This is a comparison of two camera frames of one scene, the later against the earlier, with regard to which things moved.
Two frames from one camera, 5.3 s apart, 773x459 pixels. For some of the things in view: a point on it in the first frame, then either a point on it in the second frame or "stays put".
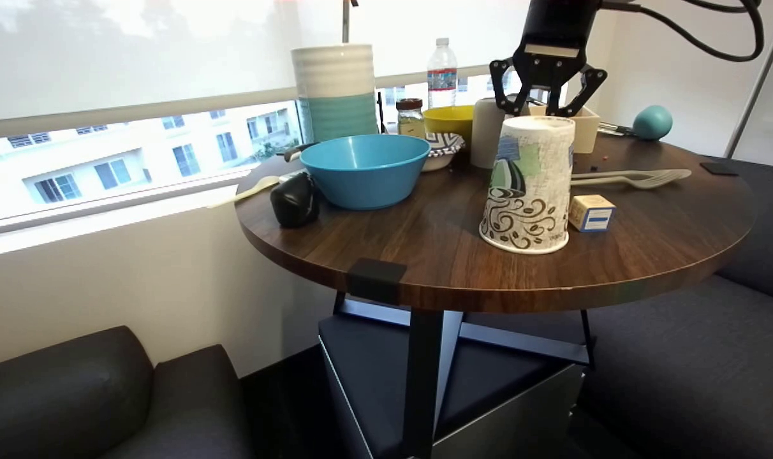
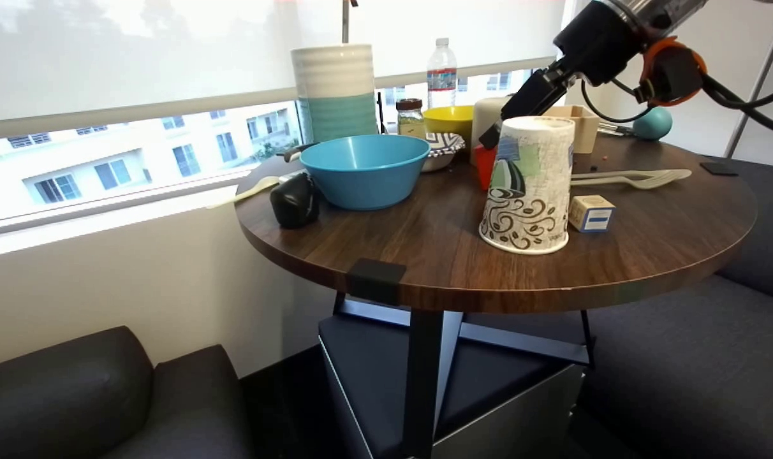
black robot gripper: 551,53 to 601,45
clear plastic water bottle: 443,78 stays put
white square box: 584,131 stays put
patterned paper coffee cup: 530,203 stays put
